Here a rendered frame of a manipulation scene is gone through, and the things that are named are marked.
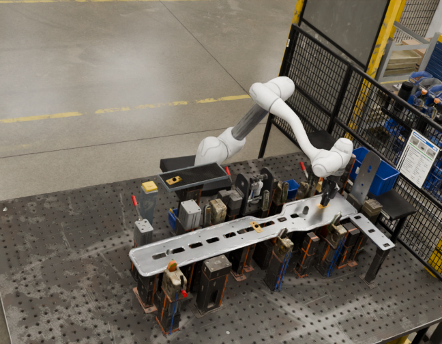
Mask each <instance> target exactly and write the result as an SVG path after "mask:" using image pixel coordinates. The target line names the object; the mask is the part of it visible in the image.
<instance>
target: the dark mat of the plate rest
mask: <svg viewBox="0 0 442 344"><path fill-rule="evenodd" d="M226 175H227V174H226V173H225V172H224V171H223V170H222V169H221V168H220V167H219V166H218V164H217V163H212V164H206V165H203V166H199V167H193V168H190V169H184V170H180V171H175V172H171V173H165V174H161V175H159V176H160V177H161V178H162V180H163V181H164V183H165V184H166V185H167V186H168V188H169V189H170V188H176V187H179V186H185V185H188V184H193V183H197V182H202V181H205V180H211V179H214V178H217V177H223V176H226ZM177 176H179V177H180V178H181V179H182V181H180V182H176V183H174V184H171V185H170V184H169V183H168V182H166V181H167V180H169V179H171V178H174V177H177Z"/></svg>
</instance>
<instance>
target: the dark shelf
mask: <svg viewBox="0 0 442 344"><path fill-rule="evenodd" d="M306 135H307V137H308V140H309V142H310V144H311V145H312V146H313V147H315V148H316V149H324V150H327V151H330V150H331V148H332V147H333V146H334V144H335V143H336V141H337V140H336V139H335V138H333V136H332V135H330V134H329V133H328V132H327V131H326V130H319V131H315V132H309V133H306ZM354 181H355V180H354V179H353V178H352V177H350V176H349V178H348V181H347V182H348V183H350V185H352V186H353V184H354ZM366 199H367V200H370V199H376V200H377V201H378V202H379V203H380V204H381V205H382V206H383V207H382V209H381V213H382V214H383V215H384V216H385V217H386V218H388V219H389V220H390V221H394V220H398V219H400V218H403V217H405V216H409V215H412V214H415V213H416V212H417V208H415V207H414V206H413V205H412V204H410V203H409V202H408V201H407V200H406V199H405V198H404V197H403V196H401V195H400V194H399V193H398V192H396V191H395V190H394V189H393V188H392V189H391V190H389V191H387V192H385V193H383V194H381V195H379V196H375V195H374V194H372V193H371V192H370V191H369V192H368V194H367V197H366Z"/></svg>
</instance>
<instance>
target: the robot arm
mask: <svg viewBox="0 0 442 344"><path fill-rule="evenodd" d="M294 89H295V86H294V83H293V81H292V80H291V79H290V78H288V77H285V76H280V77H278V78H274V79H272V80H270V81H269V82H268V83H264V84H262V83H255V84H253V85H252V86H251V88H250V91H249V92H250V95H251V97H252V99H253V100H254V101H255V102H256V103H255V104H254V105H253V107H252V108H251V109H250V110H249V111H248V112H247V113H246V114H245V115H244V116H243V117H242V118H241V120H240V121H239V122H238V123H237V124H236V125H235V126H234V127H230V128H227V129H226V130H225V131H224V132H223V133H222V134H221V135H220V136H219V137H217V138H216V137H206V138H205V139H203V140H202V141H201V143H200V145H199V147H198V150H197V153H196V158H195V163H194V166H196V165H200V164H206V163H210V162H215V161H217V162H218V164H219V165H221V164H222V163H223V162H224V160H226V159H228V158H230V157H232V156H234V155H235V154H237V153H239V152H240V151H241V150H242V148H243V147H244V144H245V142H246V136H247V135H248V134H249V133H250V132H251V131H252V130H253V129H254V128H255V126H256V125H257V124H258V123H259V122H260V121H261V120H262V119H263V118H264V117H265V116H266V115H267V114H268V112H270V113H272V114H274V115H276V116H278V117H280V118H282V119H284V120H285V121H287V122H288V123H289V125H290V126H291V127H292V129H293V132H294V134H295V136H296V138H297V141H298V143H299V145H300V147H301V148H302V150H303V151H304V153H305V154H306V155H307V156H308V157H309V159H310V161H311V165H312V171H313V173H314V174H315V175H316V176H317V177H322V178H323V181H322V186H321V192H323V194H322V197H321V198H322V199H321V202H320V204H322V203H323V207H325V206H327V204H328V203H329V201H330V199H333V198H334V197H335V196H336V193H337V192H338V191H339V190H340V187H338V181H339V180H340V177H341V175H342V174H343V173H344V170H345V168H346V165H347V164H348V163H349V161H350V158H351V154H352V152H353V143H352V142H351V141H350V140H348V139H345V138H340V139H338V140H337V141H336V143H335V144H334V146H333V147H332V148H331V150H330V151H327V150H324V149H316V148H315V147H313V146H312V145H311V144H310V142H309V140H308V137H307V135H306V132H305V130H304V127H303V126H302V123H301V121H300V120H299V118H298V116H296V114H295V113H294V112H293V111H292V110H291V109H290V108H289V107H288V106H287V105H286V104H285V103H284V101H285V100H287V99H288V98H289V97H290V96H291V95H292V94H293V92H294ZM328 190H329V192H327V191H328ZM326 193H328V194H326Z"/></svg>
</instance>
